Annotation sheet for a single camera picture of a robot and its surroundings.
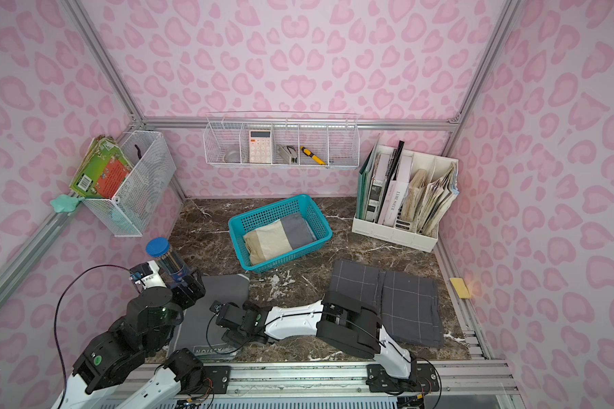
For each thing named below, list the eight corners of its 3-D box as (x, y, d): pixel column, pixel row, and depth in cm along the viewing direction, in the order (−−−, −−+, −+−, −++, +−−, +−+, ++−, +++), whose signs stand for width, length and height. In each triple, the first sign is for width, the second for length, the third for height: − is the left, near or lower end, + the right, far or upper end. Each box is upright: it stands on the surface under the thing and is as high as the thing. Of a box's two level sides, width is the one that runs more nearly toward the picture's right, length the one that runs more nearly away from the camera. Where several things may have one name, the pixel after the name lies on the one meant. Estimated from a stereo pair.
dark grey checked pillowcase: (324, 294, 92) (325, 291, 90) (334, 261, 101) (334, 258, 99) (380, 310, 88) (381, 307, 86) (385, 274, 97) (386, 271, 95)
